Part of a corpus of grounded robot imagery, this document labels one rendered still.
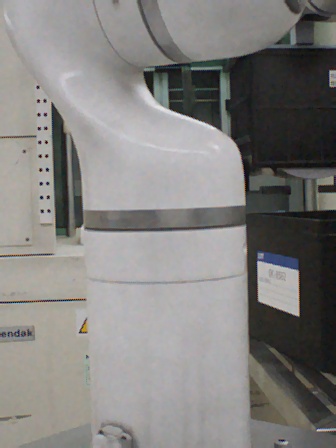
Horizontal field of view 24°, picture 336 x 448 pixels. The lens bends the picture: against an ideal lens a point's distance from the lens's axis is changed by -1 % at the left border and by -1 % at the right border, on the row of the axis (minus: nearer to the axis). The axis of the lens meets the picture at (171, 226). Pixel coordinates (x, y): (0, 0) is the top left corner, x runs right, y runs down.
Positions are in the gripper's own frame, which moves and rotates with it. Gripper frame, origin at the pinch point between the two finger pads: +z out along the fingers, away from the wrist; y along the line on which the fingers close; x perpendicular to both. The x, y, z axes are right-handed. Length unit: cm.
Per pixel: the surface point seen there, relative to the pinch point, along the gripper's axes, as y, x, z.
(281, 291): -10, -41, -29
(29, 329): -45, -50, 1
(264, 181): 11, -27, 90
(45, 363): -43, -56, 1
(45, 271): -42, -41, 1
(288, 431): -17, -49, -60
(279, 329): -11, -46, -28
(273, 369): -13, -49, -38
